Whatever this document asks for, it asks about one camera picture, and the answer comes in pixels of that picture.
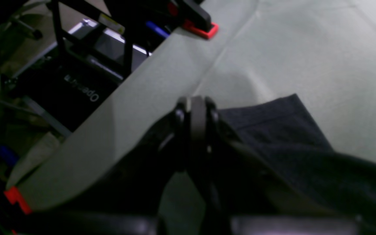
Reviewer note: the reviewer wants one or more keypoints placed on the red clamp left corner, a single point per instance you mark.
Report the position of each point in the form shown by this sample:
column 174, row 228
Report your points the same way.
column 193, row 18

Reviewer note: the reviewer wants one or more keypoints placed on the light green tablecloth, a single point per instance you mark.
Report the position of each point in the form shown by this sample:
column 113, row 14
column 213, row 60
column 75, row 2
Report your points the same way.
column 324, row 51

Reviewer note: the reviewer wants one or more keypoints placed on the black computer case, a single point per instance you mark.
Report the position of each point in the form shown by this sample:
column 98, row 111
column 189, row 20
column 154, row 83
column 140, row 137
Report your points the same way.
column 69, row 92

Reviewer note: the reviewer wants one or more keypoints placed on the dark grey t-shirt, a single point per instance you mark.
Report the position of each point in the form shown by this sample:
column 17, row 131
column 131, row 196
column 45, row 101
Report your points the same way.
column 286, row 136

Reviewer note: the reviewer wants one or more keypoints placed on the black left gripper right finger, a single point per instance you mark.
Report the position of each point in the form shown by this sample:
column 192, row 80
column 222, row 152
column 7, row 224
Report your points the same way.
column 247, row 195

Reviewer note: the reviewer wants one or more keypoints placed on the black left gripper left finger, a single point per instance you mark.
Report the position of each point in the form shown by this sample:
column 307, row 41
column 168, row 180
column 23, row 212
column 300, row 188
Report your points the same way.
column 125, row 200

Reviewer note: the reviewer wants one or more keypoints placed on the red clamp right edge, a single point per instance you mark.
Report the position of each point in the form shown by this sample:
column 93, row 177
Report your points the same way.
column 14, row 196

